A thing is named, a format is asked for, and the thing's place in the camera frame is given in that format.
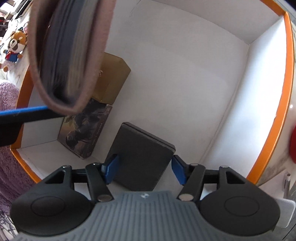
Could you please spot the pink-edged grey notebook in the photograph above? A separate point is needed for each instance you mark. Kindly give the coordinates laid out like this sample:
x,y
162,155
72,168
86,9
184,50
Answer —
x,y
92,46

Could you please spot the dark picture book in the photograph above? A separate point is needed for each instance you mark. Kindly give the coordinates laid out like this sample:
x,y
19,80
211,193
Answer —
x,y
85,129

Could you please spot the brown kraft box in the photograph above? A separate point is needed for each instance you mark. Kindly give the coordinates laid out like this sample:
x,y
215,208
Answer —
x,y
115,78

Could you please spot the purple fluffy blanket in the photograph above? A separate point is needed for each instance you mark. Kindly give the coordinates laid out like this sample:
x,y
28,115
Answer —
x,y
9,166

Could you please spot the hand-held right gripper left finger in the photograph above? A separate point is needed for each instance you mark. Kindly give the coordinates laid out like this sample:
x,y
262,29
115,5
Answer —
x,y
111,169

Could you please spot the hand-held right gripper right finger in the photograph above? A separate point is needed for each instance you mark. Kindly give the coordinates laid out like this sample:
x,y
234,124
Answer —
x,y
179,170

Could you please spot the orange cardboard box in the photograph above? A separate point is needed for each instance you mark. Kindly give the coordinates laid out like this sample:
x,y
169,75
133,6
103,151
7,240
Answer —
x,y
185,81

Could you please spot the dark grey box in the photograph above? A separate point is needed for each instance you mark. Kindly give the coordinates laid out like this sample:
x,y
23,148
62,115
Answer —
x,y
141,157

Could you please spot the black white patterned cloth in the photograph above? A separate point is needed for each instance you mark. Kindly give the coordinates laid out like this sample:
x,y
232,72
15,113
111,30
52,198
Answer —
x,y
7,226

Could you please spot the red panda plush sailor outfit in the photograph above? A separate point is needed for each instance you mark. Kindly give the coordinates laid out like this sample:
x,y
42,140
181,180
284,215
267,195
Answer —
x,y
15,44

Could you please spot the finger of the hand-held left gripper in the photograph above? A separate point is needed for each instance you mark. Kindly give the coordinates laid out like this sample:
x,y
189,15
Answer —
x,y
13,120

